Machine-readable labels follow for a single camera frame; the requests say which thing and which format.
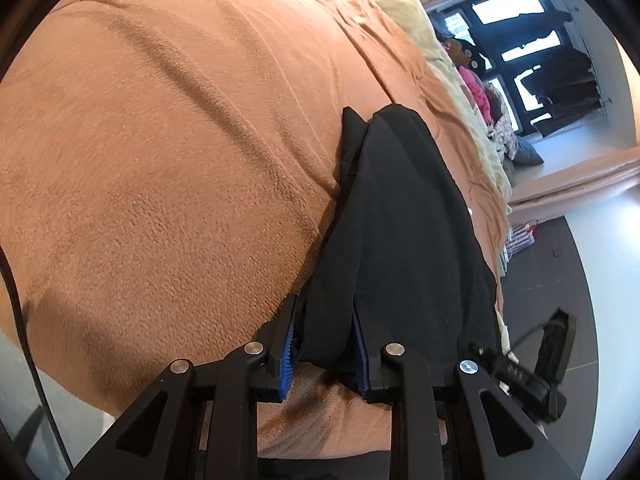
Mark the cream duvet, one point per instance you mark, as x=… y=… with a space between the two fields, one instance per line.
x=400 y=5

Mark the dark framed window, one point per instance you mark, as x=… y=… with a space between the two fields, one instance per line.
x=505 y=7

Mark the floral cloth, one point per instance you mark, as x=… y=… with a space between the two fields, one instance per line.
x=502 y=135

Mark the striped bag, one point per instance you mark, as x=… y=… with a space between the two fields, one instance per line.
x=522 y=237

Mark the row of hanging dark clothes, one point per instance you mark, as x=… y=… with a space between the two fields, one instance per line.
x=565 y=82

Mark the pink curtain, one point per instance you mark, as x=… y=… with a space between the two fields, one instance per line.
x=575 y=182

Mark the brown plush toy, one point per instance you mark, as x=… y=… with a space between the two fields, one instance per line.
x=452 y=49

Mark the black button shirt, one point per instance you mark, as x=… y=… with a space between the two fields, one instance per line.
x=400 y=235

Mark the hanging dark coat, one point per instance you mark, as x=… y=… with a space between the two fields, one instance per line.
x=560 y=19

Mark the black plush toy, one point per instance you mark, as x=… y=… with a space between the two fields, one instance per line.
x=475 y=59

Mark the pink cloth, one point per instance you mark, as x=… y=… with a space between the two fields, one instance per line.
x=475 y=90

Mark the brown fleece blanket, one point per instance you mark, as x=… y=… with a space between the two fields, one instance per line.
x=150 y=160

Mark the grey cushion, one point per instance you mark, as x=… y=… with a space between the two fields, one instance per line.
x=527 y=151

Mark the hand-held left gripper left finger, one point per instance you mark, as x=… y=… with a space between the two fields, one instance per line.
x=286 y=360

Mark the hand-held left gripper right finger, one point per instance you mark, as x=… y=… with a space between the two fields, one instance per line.
x=361 y=360

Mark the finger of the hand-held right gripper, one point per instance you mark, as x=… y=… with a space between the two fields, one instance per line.
x=487 y=356

